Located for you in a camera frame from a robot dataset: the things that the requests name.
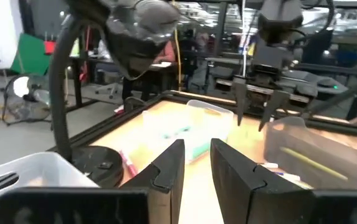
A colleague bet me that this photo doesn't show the person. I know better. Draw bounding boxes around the person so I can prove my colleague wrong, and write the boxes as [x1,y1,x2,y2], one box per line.
[153,40,178,65]

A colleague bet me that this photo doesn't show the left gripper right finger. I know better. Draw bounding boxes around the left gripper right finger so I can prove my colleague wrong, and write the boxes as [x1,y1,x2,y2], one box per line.
[210,138,315,224]

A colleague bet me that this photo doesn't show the yellow extension cord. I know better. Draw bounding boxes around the yellow extension cord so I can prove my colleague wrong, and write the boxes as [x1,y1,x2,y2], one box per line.
[171,27,184,93]

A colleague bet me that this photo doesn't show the slim yellow highlighter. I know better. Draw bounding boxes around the slim yellow highlighter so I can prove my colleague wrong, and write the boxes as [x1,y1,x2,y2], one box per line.
[279,146,350,182]

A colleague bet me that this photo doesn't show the black gooseneck desk lamp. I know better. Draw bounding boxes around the black gooseneck desk lamp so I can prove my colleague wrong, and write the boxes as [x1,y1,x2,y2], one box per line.
[49,0,181,189]

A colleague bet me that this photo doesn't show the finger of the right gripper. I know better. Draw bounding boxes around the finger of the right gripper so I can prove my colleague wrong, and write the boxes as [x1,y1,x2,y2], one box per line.
[258,89,291,133]
[234,81,249,127]

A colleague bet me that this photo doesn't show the pink marker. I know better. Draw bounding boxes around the pink marker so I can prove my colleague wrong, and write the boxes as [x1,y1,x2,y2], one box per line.
[118,149,139,178]

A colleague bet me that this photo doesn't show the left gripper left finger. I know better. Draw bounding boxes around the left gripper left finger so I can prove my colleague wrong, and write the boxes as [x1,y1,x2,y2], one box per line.
[120,139,186,224]

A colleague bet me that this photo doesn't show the clear plastic bin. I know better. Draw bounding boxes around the clear plastic bin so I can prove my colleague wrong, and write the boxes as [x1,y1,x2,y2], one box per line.
[0,151,100,215]
[142,98,235,165]

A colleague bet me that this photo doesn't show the green board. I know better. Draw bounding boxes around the green board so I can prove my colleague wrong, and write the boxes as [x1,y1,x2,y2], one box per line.
[9,32,53,77]

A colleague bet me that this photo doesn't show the blue highlighter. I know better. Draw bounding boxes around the blue highlighter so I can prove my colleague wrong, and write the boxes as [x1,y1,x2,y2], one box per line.
[161,126,191,141]

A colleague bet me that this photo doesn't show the floor fan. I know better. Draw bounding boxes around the floor fan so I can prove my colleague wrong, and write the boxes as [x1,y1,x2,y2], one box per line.
[2,73,53,125]

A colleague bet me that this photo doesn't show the black aluminium rig frame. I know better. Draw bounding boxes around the black aluminium rig frame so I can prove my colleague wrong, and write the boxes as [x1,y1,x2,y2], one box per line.
[17,0,357,153]

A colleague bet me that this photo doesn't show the red box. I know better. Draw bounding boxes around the red box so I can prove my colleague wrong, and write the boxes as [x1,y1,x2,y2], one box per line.
[43,40,57,56]

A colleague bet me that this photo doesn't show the smoky grey plastic bin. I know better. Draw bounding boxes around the smoky grey plastic bin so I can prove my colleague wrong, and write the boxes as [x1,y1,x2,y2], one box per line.
[264,116,357,190]

